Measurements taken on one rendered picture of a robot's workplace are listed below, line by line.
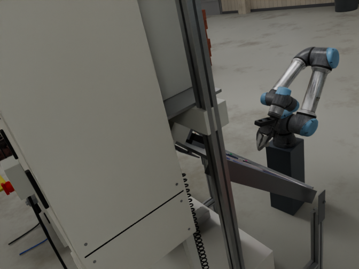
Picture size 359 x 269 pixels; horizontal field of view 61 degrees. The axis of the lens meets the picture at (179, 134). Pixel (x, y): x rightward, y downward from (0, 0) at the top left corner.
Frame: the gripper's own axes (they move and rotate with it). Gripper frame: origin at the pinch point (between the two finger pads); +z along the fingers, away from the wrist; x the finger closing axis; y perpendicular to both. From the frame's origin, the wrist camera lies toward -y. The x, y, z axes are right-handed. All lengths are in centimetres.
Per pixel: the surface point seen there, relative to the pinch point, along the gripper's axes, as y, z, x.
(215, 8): 537, -405, 740
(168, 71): -93, -10, -27
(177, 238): -76, 34, -38
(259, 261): -25, 43, -37
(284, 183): -31, 10, -38
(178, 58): -91, -14, -27
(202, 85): -92, -8, -42
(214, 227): -24, 42, -10
